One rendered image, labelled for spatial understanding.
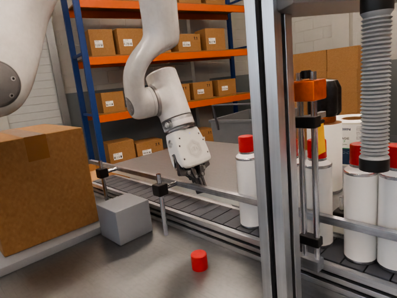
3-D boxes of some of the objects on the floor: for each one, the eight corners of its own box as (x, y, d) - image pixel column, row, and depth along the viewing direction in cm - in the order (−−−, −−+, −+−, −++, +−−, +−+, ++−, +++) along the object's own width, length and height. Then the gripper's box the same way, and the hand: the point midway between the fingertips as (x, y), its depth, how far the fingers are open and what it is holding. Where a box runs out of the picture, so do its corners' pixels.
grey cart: (252, 172, 402) (247, 95, 381) (301, 177, 363) (298, 92, 343) (212, 196, 334) (202, 104, 314) (267, 206, 296) (261, 102, 275)
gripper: (191, 125, 92) (212, 186, 91) (149, 135, 82) (172, 204, 81) (208, 117, 86) (231, 181, 85) (165, 126, 76) (190, 200, 75)
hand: (199, 185), depth 83 cm, fingers closed
